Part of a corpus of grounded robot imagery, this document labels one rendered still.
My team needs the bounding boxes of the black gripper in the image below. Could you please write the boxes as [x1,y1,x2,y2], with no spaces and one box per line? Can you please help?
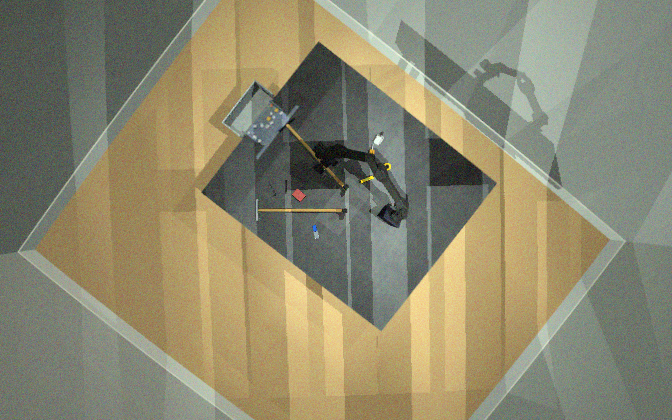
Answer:
[313,158,331,175]

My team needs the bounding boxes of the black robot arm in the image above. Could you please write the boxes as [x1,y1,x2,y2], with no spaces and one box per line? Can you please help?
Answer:
[312,141,409,225]

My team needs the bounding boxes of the red rectangular block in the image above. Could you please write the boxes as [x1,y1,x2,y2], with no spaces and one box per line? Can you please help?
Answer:
[292,189,306,202]

